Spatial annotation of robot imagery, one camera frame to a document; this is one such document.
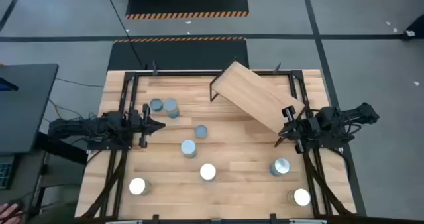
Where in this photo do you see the dark grey desk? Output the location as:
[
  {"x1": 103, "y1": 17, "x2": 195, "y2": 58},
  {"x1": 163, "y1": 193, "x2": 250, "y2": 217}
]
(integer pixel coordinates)
[{"x1": 0, "y1": 63, "x2": 60, "y2": 155}]

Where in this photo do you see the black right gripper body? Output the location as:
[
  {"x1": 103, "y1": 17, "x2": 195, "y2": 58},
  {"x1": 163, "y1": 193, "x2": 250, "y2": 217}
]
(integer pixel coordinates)
[{"x1": 281, "y1": 105, "x2": 321, "y2": 154}]

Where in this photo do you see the black floor cable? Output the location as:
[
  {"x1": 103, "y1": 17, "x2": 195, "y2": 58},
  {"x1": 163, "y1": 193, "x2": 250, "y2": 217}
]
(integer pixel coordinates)
[{"x1": 103, "y1": 0, "x2": 146, "y2": 70}]

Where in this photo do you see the blue tomatoes tin can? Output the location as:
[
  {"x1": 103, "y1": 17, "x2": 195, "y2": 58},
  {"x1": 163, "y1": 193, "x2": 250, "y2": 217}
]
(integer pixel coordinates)
[
  {"x1": 180, "y1": 139, "x2": 197, "y2": 160},
  {"x1": 199, "y1": 163, "x2": 217, "y2": 182}
]

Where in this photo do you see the short green tin can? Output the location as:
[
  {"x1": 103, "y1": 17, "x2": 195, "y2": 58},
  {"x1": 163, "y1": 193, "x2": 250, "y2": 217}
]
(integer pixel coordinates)
[{"x1": 149, "y1": 97, "x2": 164, "y2": 113}]

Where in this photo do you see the black metal table frame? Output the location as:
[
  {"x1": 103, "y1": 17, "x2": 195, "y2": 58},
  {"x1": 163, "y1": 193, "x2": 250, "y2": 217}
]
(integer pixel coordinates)
[{"x1": 79, "y1": 70, "x2": 357, "y2": 223}]

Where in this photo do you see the person's hand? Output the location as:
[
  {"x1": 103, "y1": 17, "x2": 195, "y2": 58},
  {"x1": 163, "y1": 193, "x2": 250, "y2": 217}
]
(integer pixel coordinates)
[{"x1": 0, "y1": 203, "x2": 23, "y2": 224}]

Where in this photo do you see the teal grid crate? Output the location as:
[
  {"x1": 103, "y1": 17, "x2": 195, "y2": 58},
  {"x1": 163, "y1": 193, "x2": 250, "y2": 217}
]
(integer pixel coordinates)
[{"x1": 0, "y1": 162, "x2": 15, "y2": 190}]

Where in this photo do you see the black hazard-striped floor mat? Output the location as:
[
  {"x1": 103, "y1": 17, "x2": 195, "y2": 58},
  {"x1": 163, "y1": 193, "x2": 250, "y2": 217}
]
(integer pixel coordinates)
[
  {"x1": 106, "y1": 36, "x2": 250, "y2": 72},
  {"x1": 125, "y1": 0, "x2": 250, "y2": 20}
]

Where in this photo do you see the small orange food box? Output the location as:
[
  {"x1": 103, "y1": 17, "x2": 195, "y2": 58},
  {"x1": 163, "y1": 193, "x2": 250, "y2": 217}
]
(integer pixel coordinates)
[{"x1": 194, "y1": 124, "x2": 209, "y2": 140}]

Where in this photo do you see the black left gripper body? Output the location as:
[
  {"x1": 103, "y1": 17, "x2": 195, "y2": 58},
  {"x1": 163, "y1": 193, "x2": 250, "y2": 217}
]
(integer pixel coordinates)
[{"x1": 127, "y1": 103, "x2": 151, "y2": 149}]

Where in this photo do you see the black and blue device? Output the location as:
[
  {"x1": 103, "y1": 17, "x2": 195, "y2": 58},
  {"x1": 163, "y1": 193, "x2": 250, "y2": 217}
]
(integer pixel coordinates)
[{"x1": 0, "y1": 76, "x2": 20, "y2": 92}]

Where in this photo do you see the beige label tin can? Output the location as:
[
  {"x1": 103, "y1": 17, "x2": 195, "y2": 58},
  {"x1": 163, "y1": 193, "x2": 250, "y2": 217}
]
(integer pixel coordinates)
[
  {"x1": 286, "y1": 188, "x2": 312, "y2": 207},
  {"x1": 128, "y1": 177, "x2": 152, "y2": 196}
]

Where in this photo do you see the wooden shelf with black legs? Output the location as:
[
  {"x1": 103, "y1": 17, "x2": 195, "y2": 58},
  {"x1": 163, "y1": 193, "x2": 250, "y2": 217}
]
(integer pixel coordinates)
[{"x1": 209, "y1": 56, "x2": 307, "y2": 135}]

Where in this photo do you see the black floor stand base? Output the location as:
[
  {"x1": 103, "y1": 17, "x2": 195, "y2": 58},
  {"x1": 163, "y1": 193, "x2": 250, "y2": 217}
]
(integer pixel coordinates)
[{"x1": 404, "y1": 14, "x2": 424, "y2": 41}]

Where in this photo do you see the blue cherries tin can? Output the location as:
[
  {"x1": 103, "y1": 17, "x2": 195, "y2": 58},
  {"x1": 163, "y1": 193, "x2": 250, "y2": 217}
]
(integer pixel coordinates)
[
  {"x1": 269, "y1": 157, "x2": 292, "y2": 178},
  {"x1": 162, "y1": 97, "x2": 181, "y2": 119}
]

